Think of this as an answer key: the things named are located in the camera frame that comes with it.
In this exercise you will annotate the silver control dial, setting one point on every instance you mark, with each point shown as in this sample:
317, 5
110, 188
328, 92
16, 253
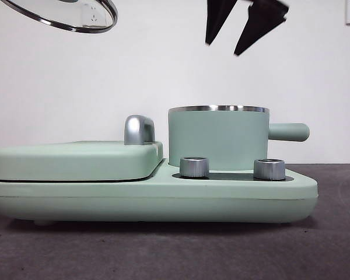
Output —
269, 169
194, 167

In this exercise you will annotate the mint green steamer pot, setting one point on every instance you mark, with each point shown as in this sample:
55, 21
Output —
216, 137

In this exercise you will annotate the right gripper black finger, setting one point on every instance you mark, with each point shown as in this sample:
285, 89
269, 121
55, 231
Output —
217, 17
262, 23

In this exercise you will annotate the mint green griddle cover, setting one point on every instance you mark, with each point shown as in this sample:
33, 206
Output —
76, 160

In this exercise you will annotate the mint green breakfast machine base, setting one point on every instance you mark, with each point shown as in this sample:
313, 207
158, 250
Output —
221, 201

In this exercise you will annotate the glass lid with green knob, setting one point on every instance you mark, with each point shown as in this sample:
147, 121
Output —
61, 11

